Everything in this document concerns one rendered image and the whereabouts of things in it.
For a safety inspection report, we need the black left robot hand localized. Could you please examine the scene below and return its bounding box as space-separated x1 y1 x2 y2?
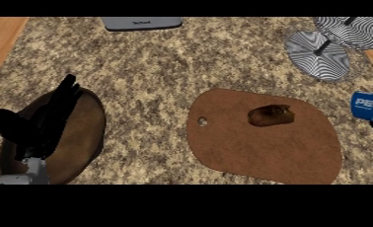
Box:
0 74 84 162

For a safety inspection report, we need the dark brown can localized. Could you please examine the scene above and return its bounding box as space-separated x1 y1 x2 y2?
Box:
246 104 298 128

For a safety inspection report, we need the brown wooden cutting board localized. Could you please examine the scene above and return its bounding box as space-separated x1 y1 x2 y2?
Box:
186 88 343 186

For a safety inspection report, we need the blue can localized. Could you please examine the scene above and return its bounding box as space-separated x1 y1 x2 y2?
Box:
349 91 373 122

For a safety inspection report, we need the brown round wooden plate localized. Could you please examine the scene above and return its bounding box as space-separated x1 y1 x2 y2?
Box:
0 87 107 186

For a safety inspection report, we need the grey flat appliance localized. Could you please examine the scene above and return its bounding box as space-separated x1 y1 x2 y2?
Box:
100 17 184 33

